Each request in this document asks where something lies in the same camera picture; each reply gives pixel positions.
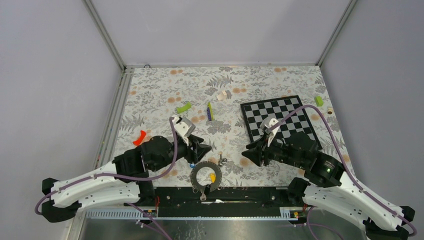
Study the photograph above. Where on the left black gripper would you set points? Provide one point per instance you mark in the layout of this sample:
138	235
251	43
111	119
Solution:
199	150

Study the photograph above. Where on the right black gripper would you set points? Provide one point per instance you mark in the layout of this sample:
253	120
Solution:
255	154

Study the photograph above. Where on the yellow headed key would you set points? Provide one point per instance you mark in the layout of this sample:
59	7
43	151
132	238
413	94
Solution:
212	177

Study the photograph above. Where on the small keys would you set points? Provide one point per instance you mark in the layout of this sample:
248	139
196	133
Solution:
203	193

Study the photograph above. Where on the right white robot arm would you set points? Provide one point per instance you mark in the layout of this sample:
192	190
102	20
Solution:
326	185

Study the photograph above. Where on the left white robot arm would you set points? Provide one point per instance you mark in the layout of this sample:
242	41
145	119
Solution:
123	180

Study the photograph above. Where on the purple yellow toy brick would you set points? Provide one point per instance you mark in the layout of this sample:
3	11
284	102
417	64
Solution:
209	111

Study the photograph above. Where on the black white chessboard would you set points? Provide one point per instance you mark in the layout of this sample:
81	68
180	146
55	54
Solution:
256	111

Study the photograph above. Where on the green curved block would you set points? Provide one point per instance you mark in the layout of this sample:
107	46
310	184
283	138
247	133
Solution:
183	108

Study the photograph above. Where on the small beige wooden block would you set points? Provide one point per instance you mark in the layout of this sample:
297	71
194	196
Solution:
222	96

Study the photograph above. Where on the red curved block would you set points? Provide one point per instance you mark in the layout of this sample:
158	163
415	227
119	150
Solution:
140	139

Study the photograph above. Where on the small green block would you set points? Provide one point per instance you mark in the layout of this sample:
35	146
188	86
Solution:
319	101

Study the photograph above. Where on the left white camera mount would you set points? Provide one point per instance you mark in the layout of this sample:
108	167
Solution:
183	127

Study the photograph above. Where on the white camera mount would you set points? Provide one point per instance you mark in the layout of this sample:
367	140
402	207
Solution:
183	127
268	128

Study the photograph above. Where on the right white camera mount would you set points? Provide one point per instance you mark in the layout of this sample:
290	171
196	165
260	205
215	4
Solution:
268	128

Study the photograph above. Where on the white slotted cable duct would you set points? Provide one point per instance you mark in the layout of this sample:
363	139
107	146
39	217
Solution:
202	212

